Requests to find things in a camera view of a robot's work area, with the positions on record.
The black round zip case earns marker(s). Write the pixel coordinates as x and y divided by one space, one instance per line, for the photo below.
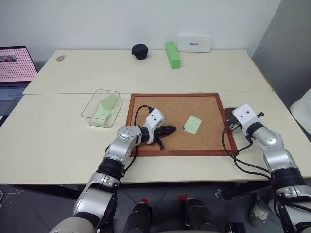
140 51

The laptop with pink screen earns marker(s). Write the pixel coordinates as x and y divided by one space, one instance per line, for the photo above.
14 65

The green sticky note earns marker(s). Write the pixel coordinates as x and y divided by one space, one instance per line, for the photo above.
193 124

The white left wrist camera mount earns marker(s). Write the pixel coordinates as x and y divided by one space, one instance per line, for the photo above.
154 119

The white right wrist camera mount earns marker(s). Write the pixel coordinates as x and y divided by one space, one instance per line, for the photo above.
245 116

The clear plastic box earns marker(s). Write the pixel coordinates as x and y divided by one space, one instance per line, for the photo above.
97 121

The white crumpled object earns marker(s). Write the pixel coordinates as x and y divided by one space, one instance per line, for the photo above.
258 213

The dark rounded shape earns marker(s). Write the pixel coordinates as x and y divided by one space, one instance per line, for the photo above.
138 218
199 216

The red tag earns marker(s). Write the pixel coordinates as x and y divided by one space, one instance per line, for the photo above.
144 201
181 198

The green note standing upright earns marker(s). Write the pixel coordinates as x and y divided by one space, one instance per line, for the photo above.
108 102

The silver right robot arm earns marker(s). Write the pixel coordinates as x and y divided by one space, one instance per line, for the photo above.
272 143

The white cushion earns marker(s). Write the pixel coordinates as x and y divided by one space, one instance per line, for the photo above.
302 109

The cork board with brown frame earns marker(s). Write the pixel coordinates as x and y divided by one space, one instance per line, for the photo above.
170 109

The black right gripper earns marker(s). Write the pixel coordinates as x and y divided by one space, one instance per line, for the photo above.
234 125

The green rectangular box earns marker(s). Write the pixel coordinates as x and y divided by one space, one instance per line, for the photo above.
173 55

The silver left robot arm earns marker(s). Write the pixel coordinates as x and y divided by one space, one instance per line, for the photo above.
126 136

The grey wall panel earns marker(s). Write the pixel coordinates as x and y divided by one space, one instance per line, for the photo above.
286 48

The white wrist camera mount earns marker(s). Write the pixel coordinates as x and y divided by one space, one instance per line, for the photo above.
245 116
154 119

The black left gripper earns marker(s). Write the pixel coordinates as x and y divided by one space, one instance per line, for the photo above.
160 132

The green note lying flat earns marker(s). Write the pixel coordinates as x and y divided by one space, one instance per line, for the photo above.
100 114

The white rectangular case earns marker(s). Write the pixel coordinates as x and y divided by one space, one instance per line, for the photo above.
194 42

